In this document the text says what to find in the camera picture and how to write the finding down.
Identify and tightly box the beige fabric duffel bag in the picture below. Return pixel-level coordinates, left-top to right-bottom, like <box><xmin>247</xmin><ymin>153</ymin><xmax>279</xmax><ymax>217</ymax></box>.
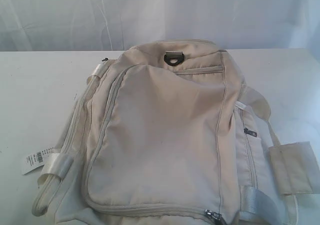
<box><xmin>32</xmin><ymin>40</ymin><xmax>320</xmax><ymax>225</ymax></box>

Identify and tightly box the white barcode paper tag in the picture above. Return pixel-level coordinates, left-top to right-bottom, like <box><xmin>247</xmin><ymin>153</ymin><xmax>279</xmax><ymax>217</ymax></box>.
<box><xmin>20</xmin><ymin>147</ymin><xmax>54</xmax><ymax>175</ymax></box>

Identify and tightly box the black plastic D-ring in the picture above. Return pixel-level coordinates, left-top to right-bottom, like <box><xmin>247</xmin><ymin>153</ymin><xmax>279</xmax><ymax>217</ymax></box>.
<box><xmin>163</xmin><ymin>50</ymin><xmax>185</xmax><ymax>67</ymax></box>

